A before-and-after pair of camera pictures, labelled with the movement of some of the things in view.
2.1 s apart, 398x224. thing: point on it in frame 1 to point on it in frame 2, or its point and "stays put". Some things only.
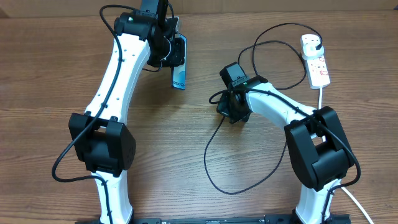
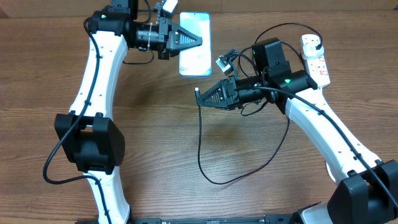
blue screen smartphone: x=178 y=73 to x=196 y=61
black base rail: x=262 y=219 stays put
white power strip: x=318 y=72 stays put
